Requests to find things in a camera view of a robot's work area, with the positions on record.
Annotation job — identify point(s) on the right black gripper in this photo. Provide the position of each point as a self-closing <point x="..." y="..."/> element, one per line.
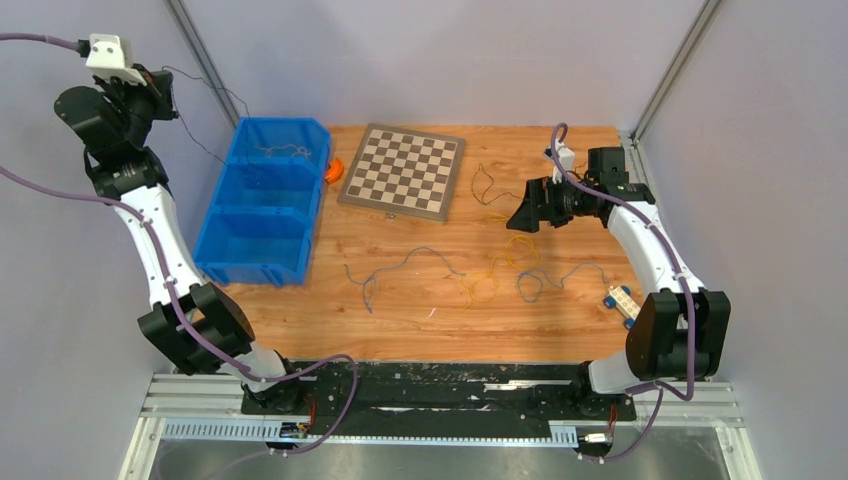
<point x="540" y="191"/>

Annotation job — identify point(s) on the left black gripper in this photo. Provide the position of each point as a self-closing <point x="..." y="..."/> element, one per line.
<point x="156" y="92"/>

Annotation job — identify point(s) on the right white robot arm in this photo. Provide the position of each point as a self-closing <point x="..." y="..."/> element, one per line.
<point x="680" y="330"/>

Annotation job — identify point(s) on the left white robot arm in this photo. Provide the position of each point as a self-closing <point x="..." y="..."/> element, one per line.
<point x="193" y="323"/>

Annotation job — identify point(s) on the checkerboard calibration board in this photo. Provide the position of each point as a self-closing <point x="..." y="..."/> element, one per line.
<point x="404" y="172"/>

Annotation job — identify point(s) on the white blue toy block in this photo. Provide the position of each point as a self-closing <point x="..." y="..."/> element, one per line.
<point x="619" y="298"/>

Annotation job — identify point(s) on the blue plastic bin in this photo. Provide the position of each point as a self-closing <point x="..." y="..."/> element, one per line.
<point x="261" y="221"/>

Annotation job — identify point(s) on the orange small object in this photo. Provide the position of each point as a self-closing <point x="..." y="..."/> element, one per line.
<point x="335" y="171"/>

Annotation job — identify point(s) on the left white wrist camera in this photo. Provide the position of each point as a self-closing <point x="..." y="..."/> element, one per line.
<point x="110" y="58"/>

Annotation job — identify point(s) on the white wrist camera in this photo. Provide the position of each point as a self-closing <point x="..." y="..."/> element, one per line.
<point x="110" y="58"/>
<point x="566" y="160"/>

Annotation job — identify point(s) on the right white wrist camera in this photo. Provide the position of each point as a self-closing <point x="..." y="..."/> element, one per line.
<point x="566" y="160"/>

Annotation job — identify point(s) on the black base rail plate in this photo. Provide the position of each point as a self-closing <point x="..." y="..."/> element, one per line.
<point x="451" y="400"/>

